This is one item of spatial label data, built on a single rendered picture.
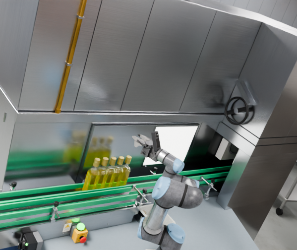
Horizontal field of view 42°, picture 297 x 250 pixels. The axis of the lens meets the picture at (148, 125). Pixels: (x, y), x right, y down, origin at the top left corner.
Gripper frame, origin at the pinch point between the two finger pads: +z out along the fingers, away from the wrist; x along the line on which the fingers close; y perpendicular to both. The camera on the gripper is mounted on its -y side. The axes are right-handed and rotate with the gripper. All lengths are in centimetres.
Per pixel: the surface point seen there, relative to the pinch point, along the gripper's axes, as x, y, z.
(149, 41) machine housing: 4, -54, 15
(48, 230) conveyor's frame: -55, 50, 0
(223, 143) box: 103, 18, -17
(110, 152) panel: -2.4, 19.7, 13.3
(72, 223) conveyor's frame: -42, 48, -4
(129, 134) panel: 8.0, 6.7, 10.3
